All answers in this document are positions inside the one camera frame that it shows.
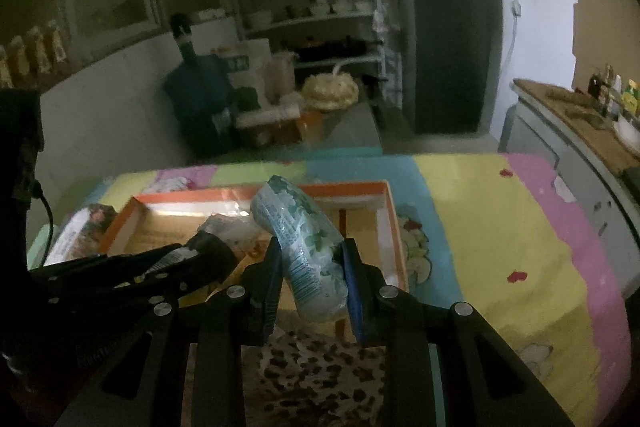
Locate green-white tissue pack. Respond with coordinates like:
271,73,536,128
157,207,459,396
250,176,348,323

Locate leopard print cloth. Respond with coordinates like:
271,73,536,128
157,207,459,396
242,329,386,426

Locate orange-rimmed cardboard box tray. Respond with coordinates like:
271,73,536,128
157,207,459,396
99,181,409,291

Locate floral gift box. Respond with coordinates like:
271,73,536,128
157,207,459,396
44,204,117,265

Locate colourful cartoon play mat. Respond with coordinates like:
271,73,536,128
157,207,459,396
74,150,633,427

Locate straw woven hat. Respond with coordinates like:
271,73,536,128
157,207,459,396
302,72,359,112

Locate dark green water jug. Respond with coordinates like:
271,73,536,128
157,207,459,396
162,13,236,159

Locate kitchen counter with wooden top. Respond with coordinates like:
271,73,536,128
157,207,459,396
499,79,639,299

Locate amber bottles on ledge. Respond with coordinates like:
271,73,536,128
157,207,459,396
1,20,72,93

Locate white bowl on counter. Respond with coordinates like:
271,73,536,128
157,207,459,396
613,117,640,157

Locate condiment bottles group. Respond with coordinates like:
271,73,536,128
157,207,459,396
588,64,639,121

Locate dark grey refrigerator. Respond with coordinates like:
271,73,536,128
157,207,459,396
398,0,490,134

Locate cardboard sheets on wall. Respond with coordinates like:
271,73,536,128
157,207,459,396
572,0,640,92

